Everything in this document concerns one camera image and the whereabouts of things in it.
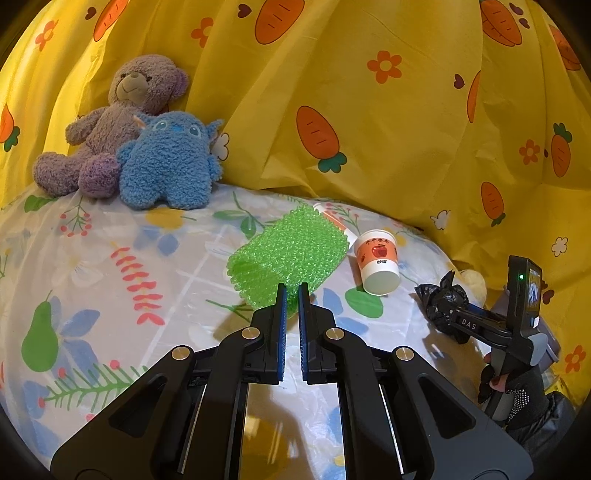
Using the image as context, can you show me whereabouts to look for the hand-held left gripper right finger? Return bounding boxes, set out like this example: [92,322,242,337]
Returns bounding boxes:
[298,281,532,480]

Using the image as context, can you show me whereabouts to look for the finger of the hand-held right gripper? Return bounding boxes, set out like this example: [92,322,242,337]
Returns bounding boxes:
[431,295,508,346]

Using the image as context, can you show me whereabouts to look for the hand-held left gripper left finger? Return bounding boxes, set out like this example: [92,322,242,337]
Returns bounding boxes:
[50,282,289,480]

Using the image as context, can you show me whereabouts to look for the small knotted black plastic bag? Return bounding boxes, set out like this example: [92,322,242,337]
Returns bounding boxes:
[414,271,474,344]

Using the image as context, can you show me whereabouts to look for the green foam net sleeve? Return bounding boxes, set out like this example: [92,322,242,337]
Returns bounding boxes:
[226,206,349,308]

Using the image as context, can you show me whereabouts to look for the person's right forearm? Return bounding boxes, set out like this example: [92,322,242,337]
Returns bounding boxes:
[505,392,583,467]

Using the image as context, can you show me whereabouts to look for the person's right hand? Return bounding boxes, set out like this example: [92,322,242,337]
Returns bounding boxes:
[478,353,550,428]

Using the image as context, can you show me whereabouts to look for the cream plush ball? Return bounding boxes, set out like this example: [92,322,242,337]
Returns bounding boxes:
[455,269,485,301]

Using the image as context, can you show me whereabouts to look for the orange print paper cup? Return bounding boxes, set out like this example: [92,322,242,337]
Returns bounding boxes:
[312,202,358,247]
[355,229,402,296]

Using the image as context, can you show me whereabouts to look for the floral plastic tablecloth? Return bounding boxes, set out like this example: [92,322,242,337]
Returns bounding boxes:
[0,182,509,480]

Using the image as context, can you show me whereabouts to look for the yellow carrot print curtain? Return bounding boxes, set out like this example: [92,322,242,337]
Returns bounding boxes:
[0,0,591,393]

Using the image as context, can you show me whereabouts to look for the blue plush monster toy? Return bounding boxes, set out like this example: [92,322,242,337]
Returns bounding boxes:
[115,111,226,210]

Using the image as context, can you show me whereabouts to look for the purple teddy bear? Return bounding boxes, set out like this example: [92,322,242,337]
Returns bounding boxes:
[32,54,191,199]

